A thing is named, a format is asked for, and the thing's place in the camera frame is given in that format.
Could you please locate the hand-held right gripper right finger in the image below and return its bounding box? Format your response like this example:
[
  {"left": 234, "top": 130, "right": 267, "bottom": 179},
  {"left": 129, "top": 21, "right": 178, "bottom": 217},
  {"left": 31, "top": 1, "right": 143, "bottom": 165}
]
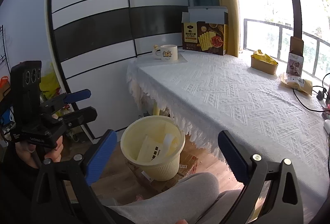
[{"left": 218, "top": 130, "right": 303, "bottom": 224}]

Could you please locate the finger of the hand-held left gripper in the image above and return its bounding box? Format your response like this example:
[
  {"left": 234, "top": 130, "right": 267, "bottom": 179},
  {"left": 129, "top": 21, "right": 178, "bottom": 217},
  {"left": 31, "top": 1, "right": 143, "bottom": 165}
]
[
  {"left": 50, "top": 107, "right": 98, "bottom": 134},
  {"left": 40, "top": 88, "right": 91, "bottom": 111}
]

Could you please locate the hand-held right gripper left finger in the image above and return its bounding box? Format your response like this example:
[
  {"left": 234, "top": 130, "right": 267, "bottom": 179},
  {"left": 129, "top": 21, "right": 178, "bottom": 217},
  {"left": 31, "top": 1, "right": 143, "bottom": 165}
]
[{"left": 31, "top": 129, "right": 118, "bottom": 224}]

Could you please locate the white paper bag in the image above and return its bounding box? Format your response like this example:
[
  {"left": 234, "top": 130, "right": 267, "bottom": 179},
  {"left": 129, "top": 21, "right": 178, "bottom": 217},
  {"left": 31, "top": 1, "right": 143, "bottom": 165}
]
[{"left": 137, "top": 135, "right": 168, "bottom": 163}]

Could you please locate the pale yellow plastic bin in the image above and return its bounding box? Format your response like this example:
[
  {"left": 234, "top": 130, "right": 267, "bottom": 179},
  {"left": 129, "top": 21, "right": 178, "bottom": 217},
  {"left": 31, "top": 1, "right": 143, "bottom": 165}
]
[{"left": 120, "top": 115, "right": 186, "bottom": 182}]

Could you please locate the person's left forearm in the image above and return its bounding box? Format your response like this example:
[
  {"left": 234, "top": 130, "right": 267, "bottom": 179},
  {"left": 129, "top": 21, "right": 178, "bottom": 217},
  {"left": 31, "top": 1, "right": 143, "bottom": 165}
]
[{"left": 0, "top": 141, "right": 44, "bottom": 224}]

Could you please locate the person's left hand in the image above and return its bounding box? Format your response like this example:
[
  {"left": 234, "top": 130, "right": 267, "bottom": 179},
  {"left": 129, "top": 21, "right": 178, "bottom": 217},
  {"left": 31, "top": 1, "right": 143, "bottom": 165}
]
[{"left": 14, "top": 135, "right": 64, "bottom": 169}]

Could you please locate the yellow bag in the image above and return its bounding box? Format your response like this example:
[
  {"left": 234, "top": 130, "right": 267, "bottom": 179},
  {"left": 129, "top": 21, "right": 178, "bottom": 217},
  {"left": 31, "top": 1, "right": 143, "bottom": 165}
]
[{"left": 39, "top": 72, "right": 61, "bottom": 101}]

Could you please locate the orange bag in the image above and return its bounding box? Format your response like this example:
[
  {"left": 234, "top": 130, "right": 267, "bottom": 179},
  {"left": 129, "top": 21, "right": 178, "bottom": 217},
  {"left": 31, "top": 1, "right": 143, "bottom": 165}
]
[{"left": 0, "top": 76, "right": 11, "bottom": 102}]

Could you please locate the flat cardboard box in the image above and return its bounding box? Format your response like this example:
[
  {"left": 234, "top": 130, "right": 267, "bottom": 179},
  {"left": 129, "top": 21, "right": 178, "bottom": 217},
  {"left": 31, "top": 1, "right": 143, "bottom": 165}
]
[{"left": 125, "top": 150, "right": 199, "bottom": 193}]

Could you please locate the black and white wardrobe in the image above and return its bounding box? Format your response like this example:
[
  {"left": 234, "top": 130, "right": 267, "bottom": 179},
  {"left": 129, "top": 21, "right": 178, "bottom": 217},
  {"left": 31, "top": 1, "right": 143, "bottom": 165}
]
[{"left": 0, "top": 0, "right": 196, "bottom": 142}]

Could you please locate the white lace tablecloth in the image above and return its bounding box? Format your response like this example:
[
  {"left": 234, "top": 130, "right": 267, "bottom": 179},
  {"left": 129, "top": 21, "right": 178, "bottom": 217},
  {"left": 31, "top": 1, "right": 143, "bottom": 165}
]
[{"left": 126, "top": 50, "right": 330, "bottom": 199}]

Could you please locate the small cardboard tray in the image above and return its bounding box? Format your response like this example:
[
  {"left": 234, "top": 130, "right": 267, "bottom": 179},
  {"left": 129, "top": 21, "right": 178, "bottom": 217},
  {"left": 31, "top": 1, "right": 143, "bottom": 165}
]
[{"left": 251, "top": 55, "right": 279, "bottom": 75}]

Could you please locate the kraft paper bag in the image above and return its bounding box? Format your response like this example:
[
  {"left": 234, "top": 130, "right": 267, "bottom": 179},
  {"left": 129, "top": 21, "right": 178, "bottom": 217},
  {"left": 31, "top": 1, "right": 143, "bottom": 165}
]
[{"left": 280, "top": 72, "right": 313, "bottom": 95}]

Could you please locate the white cartoon mug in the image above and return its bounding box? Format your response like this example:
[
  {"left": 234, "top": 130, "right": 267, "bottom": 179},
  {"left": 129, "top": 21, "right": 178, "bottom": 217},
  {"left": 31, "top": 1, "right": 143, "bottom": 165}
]
[{"left": 152, "top": 44, "right": 178, "bottom": 61}]

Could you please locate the bunch of yellow sachets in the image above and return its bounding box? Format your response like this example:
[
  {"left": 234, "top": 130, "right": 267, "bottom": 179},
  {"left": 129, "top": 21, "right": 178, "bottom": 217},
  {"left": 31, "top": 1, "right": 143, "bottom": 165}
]
[{"left": 253, "top": 50, "right": 277, "bottom": 64}]

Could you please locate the white product box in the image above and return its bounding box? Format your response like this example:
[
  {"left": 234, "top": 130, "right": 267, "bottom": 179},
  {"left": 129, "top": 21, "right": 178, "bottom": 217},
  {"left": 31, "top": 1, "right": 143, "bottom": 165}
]
[{"left": 286, "top": 51, "right": 304, "bottom": 77}]

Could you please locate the brown cracker box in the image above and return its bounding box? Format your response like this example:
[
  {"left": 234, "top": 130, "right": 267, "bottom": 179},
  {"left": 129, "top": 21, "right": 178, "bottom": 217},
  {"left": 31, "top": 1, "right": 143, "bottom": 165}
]
[{"left": 182, "top": 6, "right": 229, "bottom": 56}]

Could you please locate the brown cardboard box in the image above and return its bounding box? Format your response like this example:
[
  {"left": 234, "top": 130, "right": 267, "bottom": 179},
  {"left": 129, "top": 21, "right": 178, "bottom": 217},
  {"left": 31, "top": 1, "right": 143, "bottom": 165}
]
[{"left": 290, "top": 36, "right": 305, "bottom": 58}]

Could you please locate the balcony railing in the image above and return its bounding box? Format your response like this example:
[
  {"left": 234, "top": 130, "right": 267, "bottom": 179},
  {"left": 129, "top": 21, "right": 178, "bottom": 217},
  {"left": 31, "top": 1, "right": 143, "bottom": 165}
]
[{"left": 244, "top": 18, "right": 330, "bottom": 80}]

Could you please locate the black cable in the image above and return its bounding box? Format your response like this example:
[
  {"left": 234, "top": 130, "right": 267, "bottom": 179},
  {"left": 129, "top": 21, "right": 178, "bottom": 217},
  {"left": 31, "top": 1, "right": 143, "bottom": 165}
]
[{"left": 292, "top": 82, "right": 330, "bottom": 112}]

